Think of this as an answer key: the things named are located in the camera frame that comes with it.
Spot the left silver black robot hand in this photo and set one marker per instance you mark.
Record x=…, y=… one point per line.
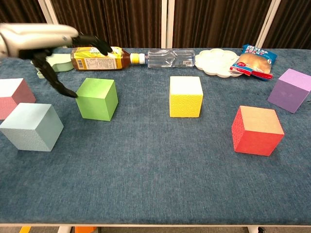
x=36, y=38

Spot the pink foam cube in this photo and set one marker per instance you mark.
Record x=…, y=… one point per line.
x=9, y=106

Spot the green foam cube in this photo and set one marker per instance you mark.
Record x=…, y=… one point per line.
x=97, y=104

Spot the light blue foam cube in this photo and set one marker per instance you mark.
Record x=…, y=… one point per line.
x=31, y=131

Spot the yellow foam cube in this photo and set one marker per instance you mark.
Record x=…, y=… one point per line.
x=185, y=102

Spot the red foam cube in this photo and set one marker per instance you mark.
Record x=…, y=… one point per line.
x=257, y=136

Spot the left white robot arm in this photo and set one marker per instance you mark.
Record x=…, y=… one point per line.
x=2, y=46

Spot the light green plastic dustpan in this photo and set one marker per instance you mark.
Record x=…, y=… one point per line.
x=60, y=63

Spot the tea bottle yellow label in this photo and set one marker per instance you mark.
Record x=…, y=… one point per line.
x=97, y=64

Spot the clear plastic water bottle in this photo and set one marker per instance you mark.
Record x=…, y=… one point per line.
x=170, y=59

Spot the blue tablecloth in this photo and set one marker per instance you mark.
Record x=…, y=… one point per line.
x=145, y=170

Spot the white flower-shaped paint palette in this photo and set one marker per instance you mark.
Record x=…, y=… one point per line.
x=213, y=60

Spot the yellow floor tape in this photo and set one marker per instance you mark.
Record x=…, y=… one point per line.
x=24, y=229

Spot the orange object under table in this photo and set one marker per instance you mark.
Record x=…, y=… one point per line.
x=85, y=229

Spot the blue red snack bag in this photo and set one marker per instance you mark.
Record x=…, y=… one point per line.
x=255, y=63

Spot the purple foam cube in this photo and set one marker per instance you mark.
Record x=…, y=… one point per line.
x=286, y=94

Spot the white table frame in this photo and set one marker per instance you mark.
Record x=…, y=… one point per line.
x=155, y=225

